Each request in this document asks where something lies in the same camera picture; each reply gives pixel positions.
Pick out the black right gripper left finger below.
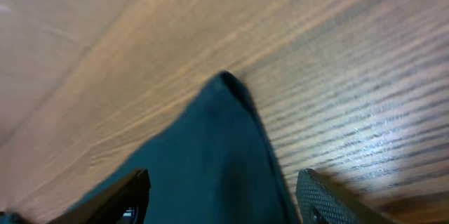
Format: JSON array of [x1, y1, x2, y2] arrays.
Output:
[[49, 169, 151, 224]]

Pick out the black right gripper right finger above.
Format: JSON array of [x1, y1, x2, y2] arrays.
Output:
[[295, 169, 395, 224]]

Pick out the dark navy t-shirt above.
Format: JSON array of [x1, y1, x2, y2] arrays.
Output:
[[88, 72, 299, 224]]

